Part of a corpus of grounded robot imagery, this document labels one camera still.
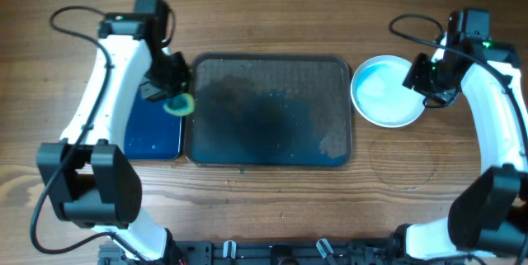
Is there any green yellow sponge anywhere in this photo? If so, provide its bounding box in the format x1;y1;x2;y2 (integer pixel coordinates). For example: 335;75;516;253
163;93;196;116

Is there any white plate stained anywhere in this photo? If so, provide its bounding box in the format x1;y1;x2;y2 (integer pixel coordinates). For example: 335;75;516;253
350;55;425;128

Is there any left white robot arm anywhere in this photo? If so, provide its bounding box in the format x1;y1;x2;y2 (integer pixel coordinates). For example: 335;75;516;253
36;11;195;264

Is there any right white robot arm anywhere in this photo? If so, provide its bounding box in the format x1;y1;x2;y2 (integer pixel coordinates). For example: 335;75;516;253
400;38;527;263

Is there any blue water tray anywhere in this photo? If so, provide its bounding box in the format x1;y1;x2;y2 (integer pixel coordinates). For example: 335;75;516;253
124;91;182;160

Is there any dark brown serving tray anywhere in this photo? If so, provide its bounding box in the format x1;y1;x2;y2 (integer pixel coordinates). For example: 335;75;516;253
183;52;353;169

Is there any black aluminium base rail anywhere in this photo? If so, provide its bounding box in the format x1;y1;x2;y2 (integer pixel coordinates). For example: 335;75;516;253
97;238;401;265

